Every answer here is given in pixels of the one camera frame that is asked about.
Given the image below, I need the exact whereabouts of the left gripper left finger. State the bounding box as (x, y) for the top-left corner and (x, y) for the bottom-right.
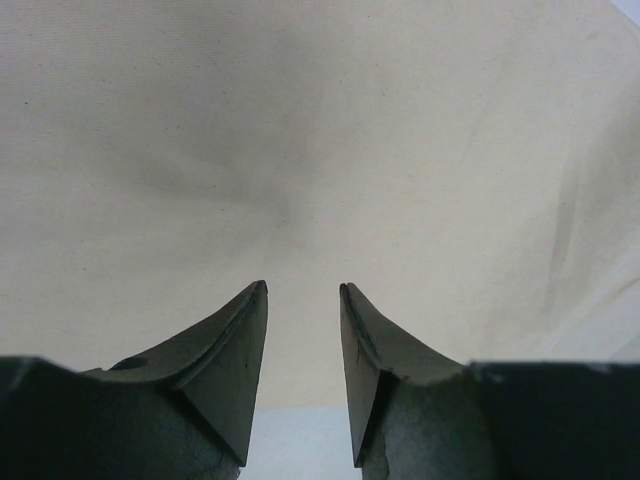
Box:
(1, 280), (268, 479)

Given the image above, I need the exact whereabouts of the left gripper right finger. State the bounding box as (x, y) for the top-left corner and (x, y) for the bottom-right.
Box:
(340, 283), (639, 479)

